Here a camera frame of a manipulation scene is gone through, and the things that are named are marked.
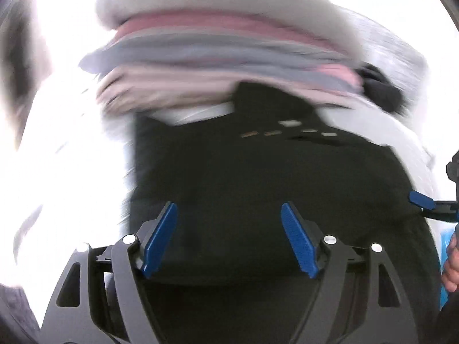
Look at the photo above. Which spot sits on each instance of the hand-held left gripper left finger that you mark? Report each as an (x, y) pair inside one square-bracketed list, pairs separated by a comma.
[(161, 236)]

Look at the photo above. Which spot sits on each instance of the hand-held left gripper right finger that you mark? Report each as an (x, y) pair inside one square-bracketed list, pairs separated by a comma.
[(299, 240)]

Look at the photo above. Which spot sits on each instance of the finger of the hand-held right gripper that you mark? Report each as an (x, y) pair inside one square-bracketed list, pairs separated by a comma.
[(421, 199)]

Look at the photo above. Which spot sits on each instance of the black pants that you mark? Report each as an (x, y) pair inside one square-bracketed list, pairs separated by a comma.
[(233, 172)]

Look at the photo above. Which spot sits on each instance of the person's right forearm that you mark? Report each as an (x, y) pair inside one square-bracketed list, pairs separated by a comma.
[(448, 322)]

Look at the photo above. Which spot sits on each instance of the person's right hand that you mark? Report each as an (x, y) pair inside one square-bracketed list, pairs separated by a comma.
[(452, 268)]

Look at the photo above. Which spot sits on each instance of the grey quilted bed mattress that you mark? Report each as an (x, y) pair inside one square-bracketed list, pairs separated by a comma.
[(405, 139)]

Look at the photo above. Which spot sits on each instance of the black jacket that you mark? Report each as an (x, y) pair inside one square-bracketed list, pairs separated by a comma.
[(382, 89)]

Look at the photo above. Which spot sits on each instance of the grey quilted pad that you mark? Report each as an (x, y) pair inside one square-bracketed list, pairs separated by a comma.
[(394, 50)]

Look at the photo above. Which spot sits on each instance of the beige folded blanket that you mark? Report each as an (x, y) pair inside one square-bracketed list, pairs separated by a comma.
[(161, 89)]

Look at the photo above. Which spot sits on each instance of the dark fuzzy cloth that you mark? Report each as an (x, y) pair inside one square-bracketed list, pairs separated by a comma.
[(16, 311)]

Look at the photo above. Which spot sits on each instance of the grey folded blanket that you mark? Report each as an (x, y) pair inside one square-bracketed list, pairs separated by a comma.
[(200, 52)]

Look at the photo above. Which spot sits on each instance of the pink folded blanket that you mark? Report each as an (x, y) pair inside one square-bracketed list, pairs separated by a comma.
[(222, 25)]

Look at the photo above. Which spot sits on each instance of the dark curtain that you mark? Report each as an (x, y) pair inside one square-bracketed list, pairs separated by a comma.
[(18, 64)]

